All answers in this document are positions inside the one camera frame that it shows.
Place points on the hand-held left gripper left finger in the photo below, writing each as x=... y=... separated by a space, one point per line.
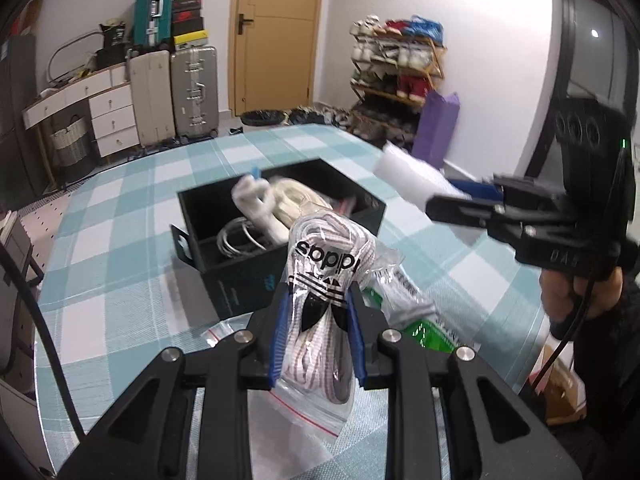
x=277 y=340

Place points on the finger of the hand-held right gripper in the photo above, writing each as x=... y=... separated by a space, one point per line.
x=480 y=190
x=460 y=208

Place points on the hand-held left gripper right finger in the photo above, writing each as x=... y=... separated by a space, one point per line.
x=357 y=340

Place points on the white bubble wrap roll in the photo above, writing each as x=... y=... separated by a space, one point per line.
x=410 y=172

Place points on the black cardboard box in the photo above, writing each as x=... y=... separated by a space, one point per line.
x=240 y=285

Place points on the green white medicine packet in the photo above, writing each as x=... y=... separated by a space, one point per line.
x=425 y=335

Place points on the clear bag of striped laces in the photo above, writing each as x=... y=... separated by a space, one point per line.
x=320 y=240

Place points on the person's right forearm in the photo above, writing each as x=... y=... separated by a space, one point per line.
x=605 y=410

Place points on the person's right hand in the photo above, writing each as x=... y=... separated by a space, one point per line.
x=560 y=300

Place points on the purple bag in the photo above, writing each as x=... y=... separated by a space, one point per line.
x=435 y=130

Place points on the clear zip bag red seal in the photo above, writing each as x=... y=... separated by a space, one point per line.
x=310 y=410

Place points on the wooden shoe rack with shoes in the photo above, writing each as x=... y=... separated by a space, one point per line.
x=395 y=85

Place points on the group of loose shoes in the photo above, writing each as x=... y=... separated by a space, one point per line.
x=320 y=115

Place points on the checked teal tablecloth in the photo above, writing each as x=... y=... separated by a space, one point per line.
x=125 y=240

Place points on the small cardboard box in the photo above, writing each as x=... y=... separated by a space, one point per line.
x=562 y=390

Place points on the dark doormat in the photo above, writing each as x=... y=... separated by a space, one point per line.
x=262 y=117

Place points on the wooden door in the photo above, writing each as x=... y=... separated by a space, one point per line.
x=277 y=35

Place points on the silver suitcase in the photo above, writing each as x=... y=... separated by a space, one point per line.
x=195 y=95

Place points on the beige suitcase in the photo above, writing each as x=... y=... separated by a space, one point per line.
x=150 y=100

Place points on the white desk with drawers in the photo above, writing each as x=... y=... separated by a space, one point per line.
x=112 y=120

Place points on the woven storage basket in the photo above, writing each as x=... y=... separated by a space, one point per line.
x=70 y=142

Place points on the black shoe box red logo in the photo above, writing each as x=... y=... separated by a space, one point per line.
x=188 y=14

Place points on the black bag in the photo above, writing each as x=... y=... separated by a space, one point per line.
x=114 y=35

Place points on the grey refrigerator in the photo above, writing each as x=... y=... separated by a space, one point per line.
x=15 y=110

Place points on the oval metal-framed mirror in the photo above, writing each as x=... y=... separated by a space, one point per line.
x=72 y=57

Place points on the teal suitcase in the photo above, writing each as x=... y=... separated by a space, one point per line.
x=150 y=15

